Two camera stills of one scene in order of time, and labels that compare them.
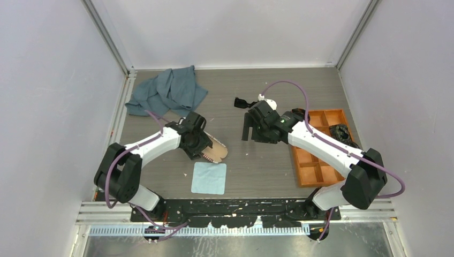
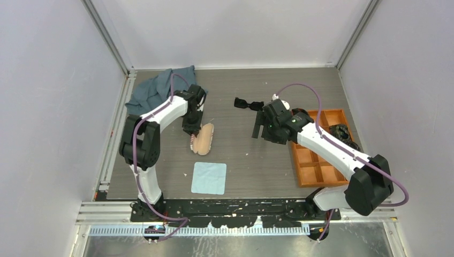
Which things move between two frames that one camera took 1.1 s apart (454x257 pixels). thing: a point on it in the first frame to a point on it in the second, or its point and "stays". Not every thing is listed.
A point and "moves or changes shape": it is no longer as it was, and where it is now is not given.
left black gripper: [203, 141] to [195, 127]
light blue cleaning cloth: [209, 178] stays
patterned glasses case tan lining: [219, 150] moves or changes shape
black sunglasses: [243, 104] stays
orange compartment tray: [312, 168] stays
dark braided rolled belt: [352, 144] stays
